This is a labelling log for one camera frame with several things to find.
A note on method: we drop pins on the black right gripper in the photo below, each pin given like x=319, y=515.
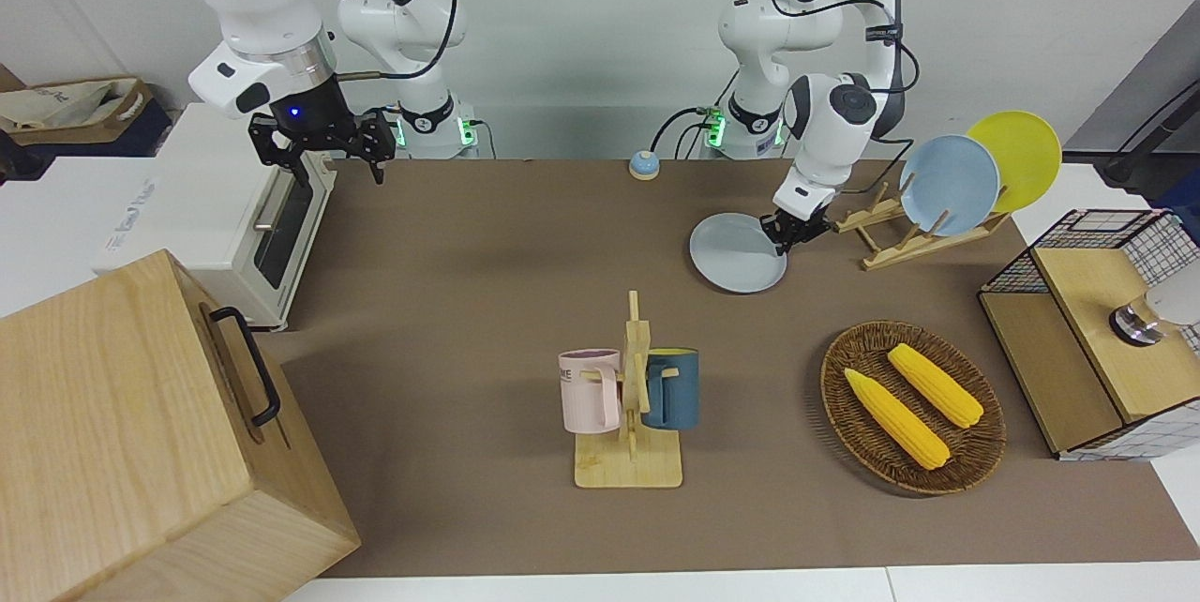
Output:
x=314, y=110

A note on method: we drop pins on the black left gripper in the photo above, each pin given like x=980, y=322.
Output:
x=797, y=229

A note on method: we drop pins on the gray plate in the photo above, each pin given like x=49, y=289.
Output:
x=731, y=255

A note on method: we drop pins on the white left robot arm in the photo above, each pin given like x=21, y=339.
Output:
x=830, y=133

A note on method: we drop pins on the wooden plate rack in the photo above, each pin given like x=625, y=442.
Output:
x=905, y=250

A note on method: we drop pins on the light blue plate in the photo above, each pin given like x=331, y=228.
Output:
x=952, y=185

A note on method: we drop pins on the yellow plate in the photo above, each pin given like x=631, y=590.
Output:
x=1027, y=152

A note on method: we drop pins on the white toaster oven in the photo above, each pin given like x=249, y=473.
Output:
x=206, y=208

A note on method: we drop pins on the blue round bell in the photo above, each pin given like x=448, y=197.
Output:
x=644, y=167

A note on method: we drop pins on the dark blue mug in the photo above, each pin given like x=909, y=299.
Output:
x=680, y=391

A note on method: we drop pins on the dark blue bin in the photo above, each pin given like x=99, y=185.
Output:
x=141, y=138

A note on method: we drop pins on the brown wicker basket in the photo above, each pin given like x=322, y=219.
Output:
x=858, y=433

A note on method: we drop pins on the long yellow corn cob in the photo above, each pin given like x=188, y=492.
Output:
x=895, y=419

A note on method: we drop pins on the short yellow corn cob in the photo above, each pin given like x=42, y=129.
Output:
x=937, y=386

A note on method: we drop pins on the brown table mat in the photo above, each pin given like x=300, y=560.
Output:
x=469, y=349

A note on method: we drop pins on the pink mug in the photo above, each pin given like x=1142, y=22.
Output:
x=586, y=391

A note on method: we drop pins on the wooden mug stand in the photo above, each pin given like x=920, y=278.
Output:
x=630, y=466

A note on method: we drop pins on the cardboard box with cloth bag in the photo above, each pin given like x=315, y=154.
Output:
x=66, y=110

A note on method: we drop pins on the black floor stand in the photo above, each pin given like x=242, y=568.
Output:
x=1148, y=142

